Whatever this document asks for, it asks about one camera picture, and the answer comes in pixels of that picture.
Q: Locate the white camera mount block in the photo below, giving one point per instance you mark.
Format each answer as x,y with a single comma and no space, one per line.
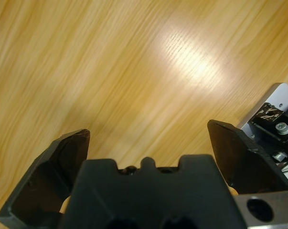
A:
281,95

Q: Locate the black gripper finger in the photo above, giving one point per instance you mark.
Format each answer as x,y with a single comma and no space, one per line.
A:
38,181
244,164

